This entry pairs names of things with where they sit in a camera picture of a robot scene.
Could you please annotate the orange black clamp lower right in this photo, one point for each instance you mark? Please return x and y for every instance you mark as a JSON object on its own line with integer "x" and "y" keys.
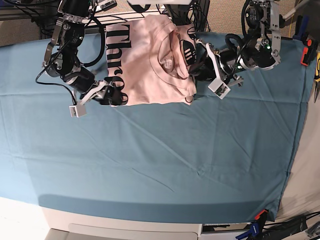
{"x": 262, "y": 215}

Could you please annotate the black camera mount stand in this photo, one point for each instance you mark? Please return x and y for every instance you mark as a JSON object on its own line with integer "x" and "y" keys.
{"x": 179, "y": 13}

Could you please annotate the orange black clamp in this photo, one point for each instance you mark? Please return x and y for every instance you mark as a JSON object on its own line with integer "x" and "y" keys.
{"x": 262, "y": 215}
{"x": 309, "y": 51}

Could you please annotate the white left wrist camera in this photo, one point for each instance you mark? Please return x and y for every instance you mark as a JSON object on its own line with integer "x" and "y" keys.
{"x": 219, "y": 88}

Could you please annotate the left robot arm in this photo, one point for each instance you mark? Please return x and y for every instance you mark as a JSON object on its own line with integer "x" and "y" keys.
{"x": 258, "y": 48}

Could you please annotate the black caster wheel leg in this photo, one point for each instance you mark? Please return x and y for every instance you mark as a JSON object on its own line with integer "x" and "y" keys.
{"x": 291, "y": 13}

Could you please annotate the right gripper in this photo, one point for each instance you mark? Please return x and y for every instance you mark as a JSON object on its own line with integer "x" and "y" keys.
{"x": 105, "y": 92}

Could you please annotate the teal table cloth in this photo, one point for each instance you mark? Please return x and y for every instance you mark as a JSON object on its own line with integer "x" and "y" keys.
{"x": 214, "y": 161}

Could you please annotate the black pliers right edge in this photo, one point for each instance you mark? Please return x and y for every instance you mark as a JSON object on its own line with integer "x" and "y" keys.
{"x": 316, "y": 91}

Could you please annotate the pink T-shirt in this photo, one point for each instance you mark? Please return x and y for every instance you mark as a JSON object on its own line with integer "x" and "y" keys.
{"x": 152, "y": 56}

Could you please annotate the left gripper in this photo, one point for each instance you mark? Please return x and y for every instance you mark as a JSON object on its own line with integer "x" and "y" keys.
{"x": 228, "y": 61}

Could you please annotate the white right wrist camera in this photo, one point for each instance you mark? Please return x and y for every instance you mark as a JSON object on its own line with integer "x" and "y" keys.
{"x": 77, "y": 110}

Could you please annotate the white power strip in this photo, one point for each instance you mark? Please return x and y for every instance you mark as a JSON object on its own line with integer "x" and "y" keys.
{"x": 112, "y": 18}

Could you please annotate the blue clamp top right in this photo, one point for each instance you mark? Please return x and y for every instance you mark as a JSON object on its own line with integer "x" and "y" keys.
{"x": 301, "y": 25}

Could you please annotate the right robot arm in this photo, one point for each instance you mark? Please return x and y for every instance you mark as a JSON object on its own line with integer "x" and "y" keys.
{"x": 61, "y": 57}

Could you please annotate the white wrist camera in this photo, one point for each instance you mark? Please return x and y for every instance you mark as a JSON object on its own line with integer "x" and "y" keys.
{"x": 219, "y": 88}
{"x": 77, "y": 110}

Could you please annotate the orange black clamp upper right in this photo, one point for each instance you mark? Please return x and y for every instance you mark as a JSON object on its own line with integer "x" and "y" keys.
{"x": 309, "y": 51}

